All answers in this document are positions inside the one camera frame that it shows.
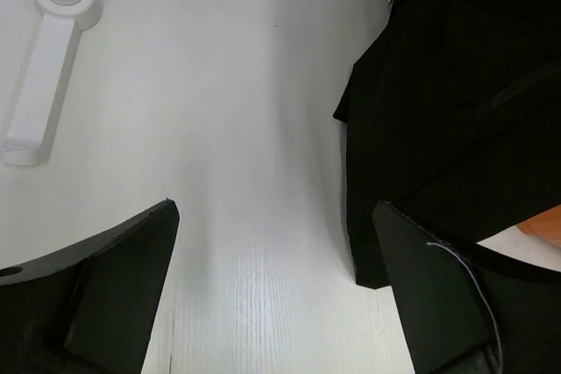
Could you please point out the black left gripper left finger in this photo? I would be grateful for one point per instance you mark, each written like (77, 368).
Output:
(89, 307)

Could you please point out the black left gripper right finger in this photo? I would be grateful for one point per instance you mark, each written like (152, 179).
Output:
(465, 308)

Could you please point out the black shorts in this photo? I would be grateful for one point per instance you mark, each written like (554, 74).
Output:
(453, 116)

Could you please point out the orange plastic basket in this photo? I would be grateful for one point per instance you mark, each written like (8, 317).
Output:
(546, 225)

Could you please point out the white metal clothes rack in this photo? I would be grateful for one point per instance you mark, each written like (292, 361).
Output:
(31, 122)

